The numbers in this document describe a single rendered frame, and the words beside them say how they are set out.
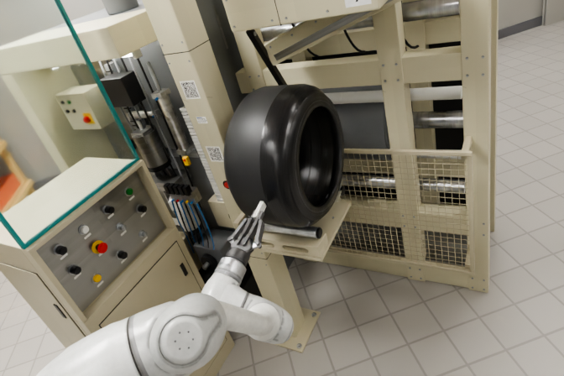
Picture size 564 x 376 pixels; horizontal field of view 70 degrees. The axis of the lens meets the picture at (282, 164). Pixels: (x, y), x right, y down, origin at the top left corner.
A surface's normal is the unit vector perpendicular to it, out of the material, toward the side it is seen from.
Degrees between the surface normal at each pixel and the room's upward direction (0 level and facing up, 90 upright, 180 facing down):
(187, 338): 50
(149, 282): 90
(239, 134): 43
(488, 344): 0
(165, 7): 90
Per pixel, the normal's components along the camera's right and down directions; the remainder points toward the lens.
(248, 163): -0.51, 0.10
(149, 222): 0.86, 0.04
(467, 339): -0.25, -0.84
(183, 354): 0.22, -0.36
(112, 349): -0.01, -0.70
